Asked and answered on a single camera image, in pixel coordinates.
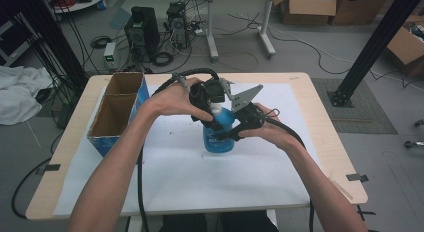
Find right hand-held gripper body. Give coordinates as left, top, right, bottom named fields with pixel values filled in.
left=229, top=83, right=268, bottom=130

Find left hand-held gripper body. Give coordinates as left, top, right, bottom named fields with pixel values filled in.
left=189, top=77, right=235, bottom=113

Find blue bottle with white cap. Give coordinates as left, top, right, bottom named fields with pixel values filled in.
left=202, top=101, right=236, bottom=154

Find person's right hand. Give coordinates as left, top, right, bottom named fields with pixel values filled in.
left=237, top=102, right=304, bottom=153

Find person's left hand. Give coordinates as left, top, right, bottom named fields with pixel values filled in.
left=145, top=77, right=215, bottom=123

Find white table mat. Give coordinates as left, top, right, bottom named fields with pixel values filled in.
left=53, top=82, right=322, bottom=216

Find white-legged desk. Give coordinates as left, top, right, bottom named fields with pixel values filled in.
left=201, top=0, right=306, bottom=62

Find open computer tower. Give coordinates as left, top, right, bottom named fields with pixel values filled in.
left=165, top=1, right=190, bottom=50

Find black computer tower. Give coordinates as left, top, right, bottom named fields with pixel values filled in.
left=124, top=5, right=162, bottom=59

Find person's dark trousers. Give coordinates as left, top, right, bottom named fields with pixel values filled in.
left=159, top=210, right=280, bottom=232

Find blue cardboard box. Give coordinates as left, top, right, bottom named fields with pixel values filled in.
left=86, top=71, right=152, bottom=160

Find white power supply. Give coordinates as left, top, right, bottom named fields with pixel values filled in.
left=102, top=41, right=118, bottom=72

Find grey floor mat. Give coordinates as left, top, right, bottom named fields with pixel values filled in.
left=311, top=77, right=398, bottom=136

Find small brown cardboard box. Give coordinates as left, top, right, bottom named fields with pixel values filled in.
left=279, top=0, right=338, bottom=26

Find black tape strip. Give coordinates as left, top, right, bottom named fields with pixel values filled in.
left=345, top=173, right=370, bottom=183
left=42, top=163, right=62, bottom=173

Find round white table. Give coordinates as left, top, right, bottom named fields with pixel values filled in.
left=49, top=0, right=109, bottom=14

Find large brown cardboard box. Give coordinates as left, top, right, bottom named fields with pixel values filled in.
left=329, top=0, right=392, bottom=26

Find open cardboard box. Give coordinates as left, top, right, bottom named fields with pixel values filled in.
left=385, top=15, right=424, bottom=80

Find white cloth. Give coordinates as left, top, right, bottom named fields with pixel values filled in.
left=0, top=65, right=54, bottom=126

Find right hand-held gripper cable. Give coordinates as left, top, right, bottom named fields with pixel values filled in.
left=264, top=107, right=316, bottom=232

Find hand-held gripper cable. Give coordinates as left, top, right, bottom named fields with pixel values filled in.
left=264, top=107, right=316, bottom=232
left=136, top=67, right=221, bottom=232

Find coiled black cable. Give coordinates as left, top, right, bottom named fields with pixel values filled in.
left=90, top=35, right=113, bottom=50
left=151, top=50, right=175, bottom=68

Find left hand-held gripper cable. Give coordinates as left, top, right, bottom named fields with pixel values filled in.
left=136, top=67, right=221, bottom=232

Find white floor cable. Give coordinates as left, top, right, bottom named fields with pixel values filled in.
left=266, top=25, right=424, bottom=93

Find black metal post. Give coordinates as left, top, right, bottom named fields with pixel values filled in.
left=327, top=0, right=424, bottom=109
left=19, top=0, right=90, bottom=90

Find black floor cable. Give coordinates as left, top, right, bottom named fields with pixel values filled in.
left=11, top=156, right=54, bottom=220

